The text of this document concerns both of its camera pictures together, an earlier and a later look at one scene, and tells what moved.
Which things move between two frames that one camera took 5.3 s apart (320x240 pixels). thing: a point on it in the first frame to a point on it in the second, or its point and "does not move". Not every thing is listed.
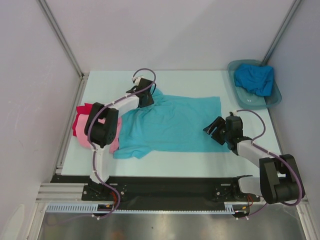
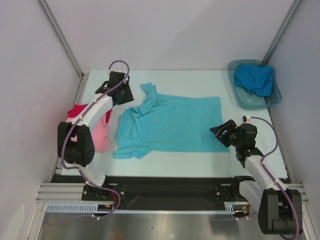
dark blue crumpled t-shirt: (257, 78) does not move
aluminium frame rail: (60, 193) does not move
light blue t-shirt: (172, 123) does not move
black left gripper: (149, 102) to (129, 96)
